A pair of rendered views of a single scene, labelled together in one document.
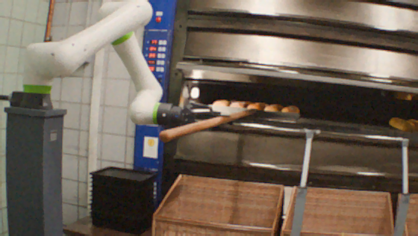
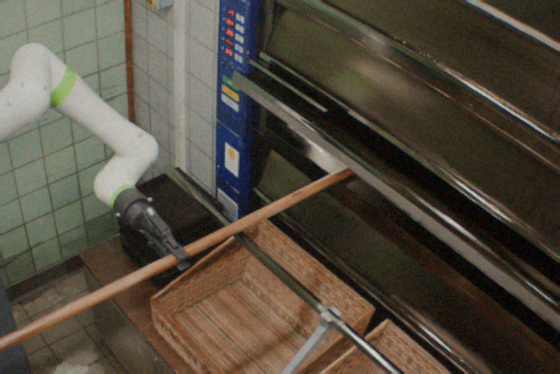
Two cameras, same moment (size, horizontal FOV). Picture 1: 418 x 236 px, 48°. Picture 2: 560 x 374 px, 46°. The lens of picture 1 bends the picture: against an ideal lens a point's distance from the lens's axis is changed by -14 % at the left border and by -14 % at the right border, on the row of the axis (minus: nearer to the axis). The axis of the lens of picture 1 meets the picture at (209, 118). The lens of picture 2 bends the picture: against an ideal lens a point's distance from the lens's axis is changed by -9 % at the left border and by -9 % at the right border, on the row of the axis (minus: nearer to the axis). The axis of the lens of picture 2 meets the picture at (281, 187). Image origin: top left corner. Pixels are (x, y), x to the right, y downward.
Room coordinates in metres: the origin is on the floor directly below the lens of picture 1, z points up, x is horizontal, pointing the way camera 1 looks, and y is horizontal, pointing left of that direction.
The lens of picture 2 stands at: (1.26, -1.00, 2.50)
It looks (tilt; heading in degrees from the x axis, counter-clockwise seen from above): 39 degrees down; 35
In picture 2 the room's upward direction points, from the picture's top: 5 degrees clockwise
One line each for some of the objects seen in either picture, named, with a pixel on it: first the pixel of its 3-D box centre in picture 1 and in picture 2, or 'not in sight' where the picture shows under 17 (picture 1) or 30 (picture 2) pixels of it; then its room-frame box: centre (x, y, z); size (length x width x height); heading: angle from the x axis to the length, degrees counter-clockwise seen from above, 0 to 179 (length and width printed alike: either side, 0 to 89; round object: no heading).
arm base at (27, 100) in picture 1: (25, 98); not in sight; (1.86, 0.72, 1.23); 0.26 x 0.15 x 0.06; 82
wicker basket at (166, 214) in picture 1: (221, 214); (257, 319); (2.47, -0.10, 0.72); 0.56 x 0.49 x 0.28; 79
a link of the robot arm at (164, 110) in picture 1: (166, 114); (133, 206); (2.23, 0.18, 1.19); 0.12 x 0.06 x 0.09; 168
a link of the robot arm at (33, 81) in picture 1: (40, 67); not in sight; (1.84, 0.65, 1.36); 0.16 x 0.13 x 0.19; 52
